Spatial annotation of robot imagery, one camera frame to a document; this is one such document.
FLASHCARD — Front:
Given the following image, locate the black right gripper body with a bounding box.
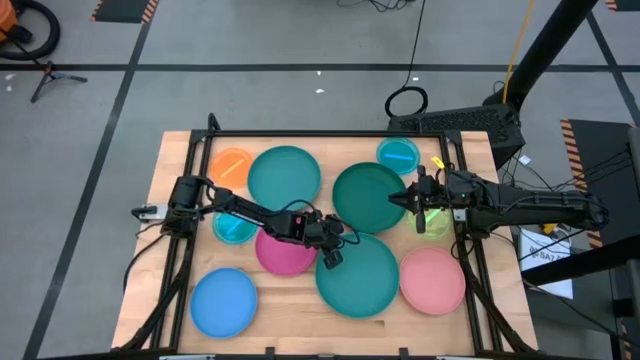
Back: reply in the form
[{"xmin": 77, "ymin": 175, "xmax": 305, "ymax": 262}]
[{"xmin": 425, "ymin": 170, "xmax": 476, "ymax": 219}]

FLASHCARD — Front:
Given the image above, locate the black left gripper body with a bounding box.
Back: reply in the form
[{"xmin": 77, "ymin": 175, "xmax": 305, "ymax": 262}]
[{"xmin": 305, "ymin": 212, "xmax": 347, "ymax": 250}]

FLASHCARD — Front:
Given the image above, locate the small clear green plastic plate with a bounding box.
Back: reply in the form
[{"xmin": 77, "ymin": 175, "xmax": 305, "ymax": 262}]
[{"xmin": 407, "ymin": 207, "xmax": 454, "ymax": 242}]

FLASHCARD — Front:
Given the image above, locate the large teal plastic plate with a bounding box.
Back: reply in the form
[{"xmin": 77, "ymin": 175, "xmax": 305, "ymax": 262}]
[
  {"xmin": 247, "ymin": 145, "xmax": 322, "ymax": 212},
  {"xmin": 314, "ymin": 231, "xmax": 401, "ymax": 320}
]

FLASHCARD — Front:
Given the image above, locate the large dark green plastic plate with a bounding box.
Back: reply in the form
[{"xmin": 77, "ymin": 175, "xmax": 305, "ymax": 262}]
[{"xmin": 331, "ymin": 161, "xmax": 409, "ymax": 235}]

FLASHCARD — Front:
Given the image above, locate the magenta plastic plate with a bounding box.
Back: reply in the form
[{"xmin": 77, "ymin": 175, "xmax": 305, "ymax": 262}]
[{"xmin": 254, "ymin": 227, "xmax": 319, "ymax": 278}]

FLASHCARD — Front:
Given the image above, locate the pink plastic plate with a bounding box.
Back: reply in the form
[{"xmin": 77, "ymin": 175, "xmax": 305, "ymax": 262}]
[{"xmin": 399, "ymin": 245, "xmax": 467, "ymax": 316}]

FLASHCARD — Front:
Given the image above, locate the small clear orange plastic plate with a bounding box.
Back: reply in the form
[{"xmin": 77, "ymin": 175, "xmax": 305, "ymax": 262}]
[{"xmin": 208, "ymin": 146, "xmax": 255, "ymax": 190}]

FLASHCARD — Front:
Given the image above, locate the blue plastic plate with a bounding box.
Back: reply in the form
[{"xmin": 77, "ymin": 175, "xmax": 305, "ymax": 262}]
[{"xmin": 189, "ymin": 267, "xmax": 259, "ymax": 340}]

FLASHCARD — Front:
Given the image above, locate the small clear cyan plastic plate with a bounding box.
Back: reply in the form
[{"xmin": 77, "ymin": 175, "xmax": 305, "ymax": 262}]
[
  {"xmin": 375, "ymin": 136, "xmax": 422, "ymax": 176},
  {"xmin": 212, "ymin": 212, "xmax": 260, "ymax": 246}
]

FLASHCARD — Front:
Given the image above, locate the black perforated computer case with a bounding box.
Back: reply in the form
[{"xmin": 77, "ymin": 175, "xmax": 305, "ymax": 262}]
[{"xmin": 387, "ymin": 105, "xmax": 526, "ymax": 170}]

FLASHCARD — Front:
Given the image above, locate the white paper sign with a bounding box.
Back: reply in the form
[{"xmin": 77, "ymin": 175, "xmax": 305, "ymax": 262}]
[{"xmin": 518, "ymin": 227, "xmax": 575, "ymax": 300}]

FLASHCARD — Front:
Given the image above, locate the black beam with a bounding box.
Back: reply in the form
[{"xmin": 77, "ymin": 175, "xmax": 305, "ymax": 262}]
[{"xmin": 519, "ymin": 234, "xmax": 640, "ymax": 287}]

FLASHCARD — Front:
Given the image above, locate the black tripod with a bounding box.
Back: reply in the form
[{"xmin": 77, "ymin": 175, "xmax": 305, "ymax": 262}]
[{"xmin": 29, "ymin": 59, "xmax": 89, "ymax": 105}]

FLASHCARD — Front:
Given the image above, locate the orange vacuum cleaner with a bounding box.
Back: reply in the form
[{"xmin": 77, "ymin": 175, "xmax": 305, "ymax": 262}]
[{"xmin": 0, "ymin": 0, "xmax": 19, "ymax": 44}]

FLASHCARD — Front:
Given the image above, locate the black aluminium table frame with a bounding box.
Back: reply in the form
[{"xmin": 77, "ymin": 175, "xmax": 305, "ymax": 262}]
[{"xmin": 117, "ymin": 112, "xmax": 539, "ymax": 360}]

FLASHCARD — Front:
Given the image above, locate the black coiled floor cable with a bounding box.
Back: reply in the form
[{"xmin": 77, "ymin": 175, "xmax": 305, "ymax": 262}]
[{"xmin": 383, "ymin": 0, "xmax": 430, "ymax": 120}]

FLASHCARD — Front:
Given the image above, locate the silver mounting bracket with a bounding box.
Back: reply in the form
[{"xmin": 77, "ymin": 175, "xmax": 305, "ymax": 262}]
[{"xmin": 131, "ymin": 203, "xmax": 170, "ymax": 224}]

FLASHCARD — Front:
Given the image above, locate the yellow cable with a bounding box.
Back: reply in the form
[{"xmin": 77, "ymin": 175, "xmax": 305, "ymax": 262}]
[{"xmin": 502, "ymin": 0, "xmax": 536, "ymax": 105}]

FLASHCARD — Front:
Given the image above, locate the black slanted post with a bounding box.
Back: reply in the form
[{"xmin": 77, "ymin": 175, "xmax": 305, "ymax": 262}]
[{"xmin": 482, "ymin": 0, "xmax": 599, "ymax": 114}]

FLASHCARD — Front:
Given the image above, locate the black vacuum hose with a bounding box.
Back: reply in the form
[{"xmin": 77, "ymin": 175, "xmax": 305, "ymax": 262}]
[{"xmin": 0, "ymin": 0, "xmax": 62, "ymax": 62}]

